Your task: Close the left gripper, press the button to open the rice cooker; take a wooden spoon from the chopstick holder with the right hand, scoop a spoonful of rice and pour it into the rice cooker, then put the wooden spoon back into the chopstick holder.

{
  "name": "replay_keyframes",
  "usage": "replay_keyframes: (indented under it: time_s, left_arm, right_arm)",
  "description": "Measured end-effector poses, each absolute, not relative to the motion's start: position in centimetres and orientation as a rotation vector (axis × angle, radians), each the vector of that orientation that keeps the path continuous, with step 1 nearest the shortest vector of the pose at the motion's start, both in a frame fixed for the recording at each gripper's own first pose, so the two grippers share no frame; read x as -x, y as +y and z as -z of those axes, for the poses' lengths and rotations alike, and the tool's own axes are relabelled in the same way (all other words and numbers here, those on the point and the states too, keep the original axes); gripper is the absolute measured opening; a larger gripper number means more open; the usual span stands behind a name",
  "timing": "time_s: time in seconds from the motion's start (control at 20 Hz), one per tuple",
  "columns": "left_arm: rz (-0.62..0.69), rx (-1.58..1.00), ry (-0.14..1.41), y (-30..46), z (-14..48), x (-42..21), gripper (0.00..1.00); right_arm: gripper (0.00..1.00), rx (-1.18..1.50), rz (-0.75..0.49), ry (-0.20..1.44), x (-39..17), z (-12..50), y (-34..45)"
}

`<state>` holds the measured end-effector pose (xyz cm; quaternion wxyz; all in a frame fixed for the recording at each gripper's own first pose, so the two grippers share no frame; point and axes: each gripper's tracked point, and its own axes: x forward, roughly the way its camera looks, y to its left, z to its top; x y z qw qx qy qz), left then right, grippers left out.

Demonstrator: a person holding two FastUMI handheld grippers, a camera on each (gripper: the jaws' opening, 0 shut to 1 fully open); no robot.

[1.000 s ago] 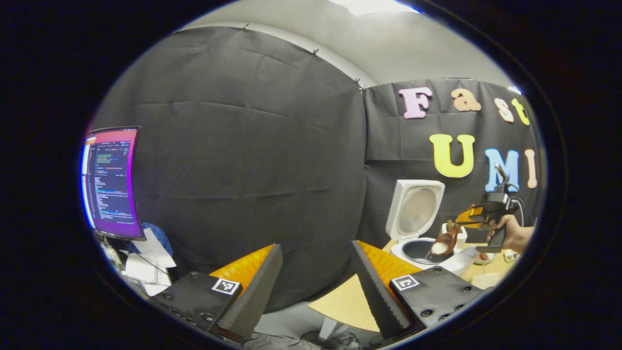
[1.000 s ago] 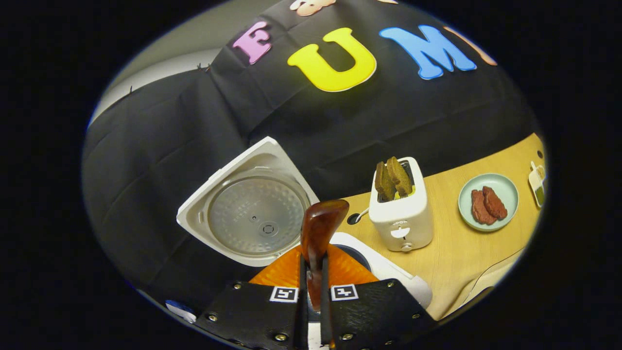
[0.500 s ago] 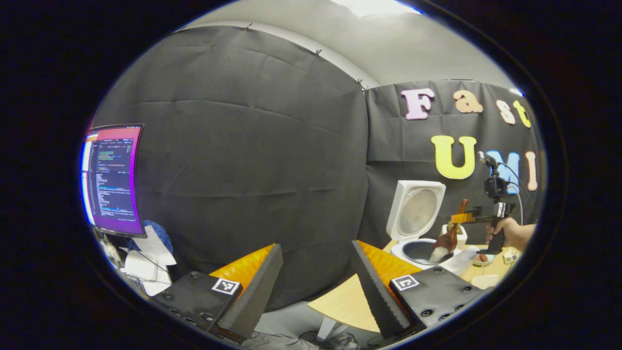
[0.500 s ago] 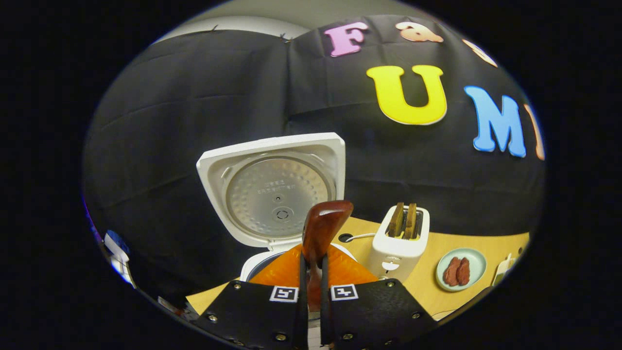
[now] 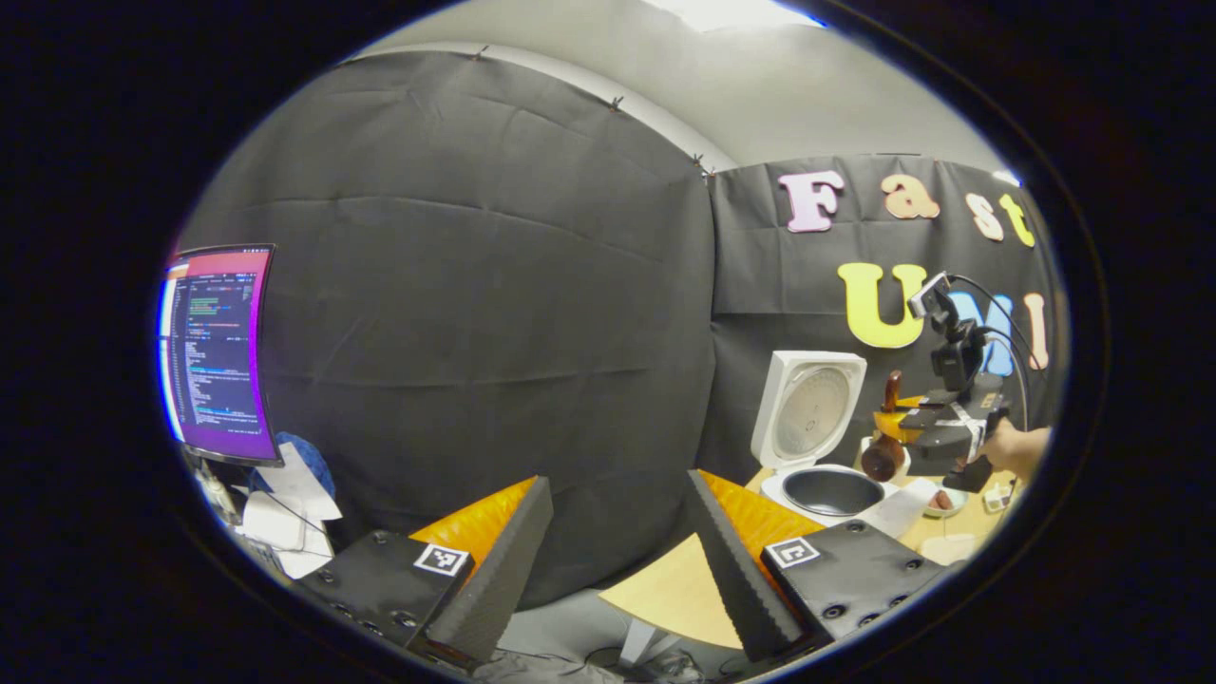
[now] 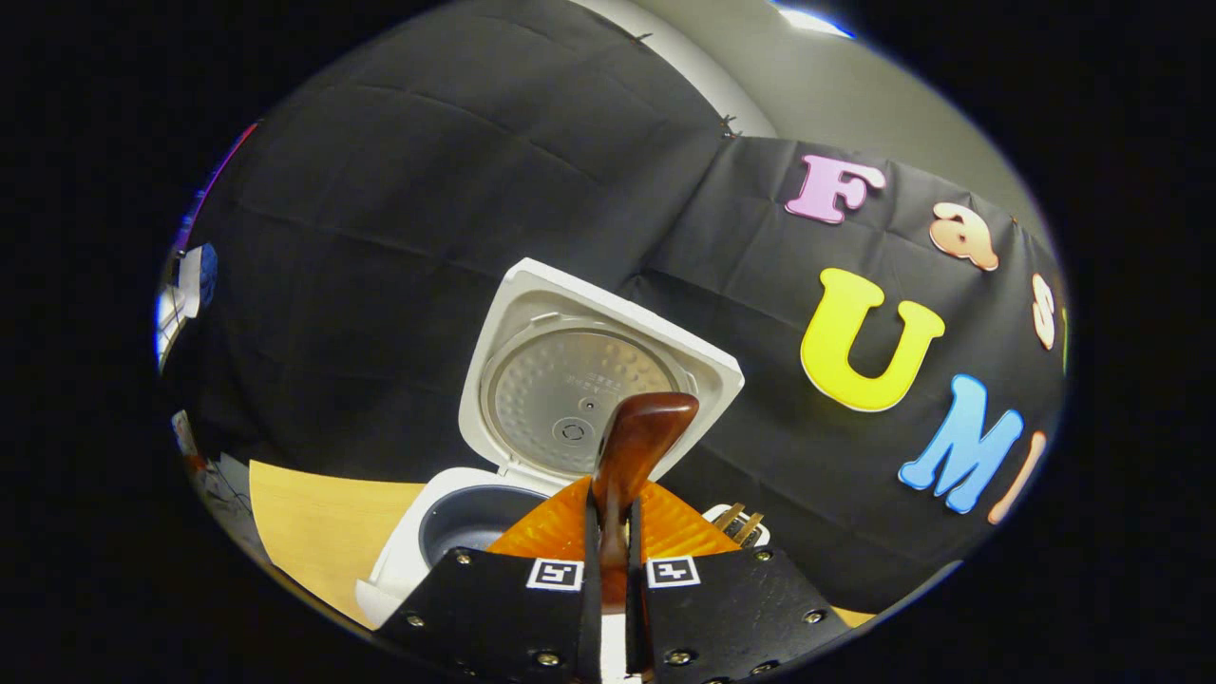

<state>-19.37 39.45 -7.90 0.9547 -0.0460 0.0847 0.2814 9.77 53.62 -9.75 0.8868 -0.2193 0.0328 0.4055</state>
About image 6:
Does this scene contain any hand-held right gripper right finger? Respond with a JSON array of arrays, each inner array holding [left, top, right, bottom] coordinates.
[[623, 480, 852, 684]]

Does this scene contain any black backdrop cloth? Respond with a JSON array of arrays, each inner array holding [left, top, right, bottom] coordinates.
[[161, 0, 1070, 614]]

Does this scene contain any brown wooden spoon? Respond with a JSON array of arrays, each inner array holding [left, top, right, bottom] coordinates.
[[590, 391, 700, 611]]

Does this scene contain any white toaster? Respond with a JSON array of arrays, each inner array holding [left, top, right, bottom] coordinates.
[[703, 503, 772, 550]]

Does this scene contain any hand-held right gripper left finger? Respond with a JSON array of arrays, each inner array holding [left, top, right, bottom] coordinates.
[[375, 475, 605, 684]]

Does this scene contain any white rice cooker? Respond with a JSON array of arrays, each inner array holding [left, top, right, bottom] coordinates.
[[356, 258, 746, 629]]

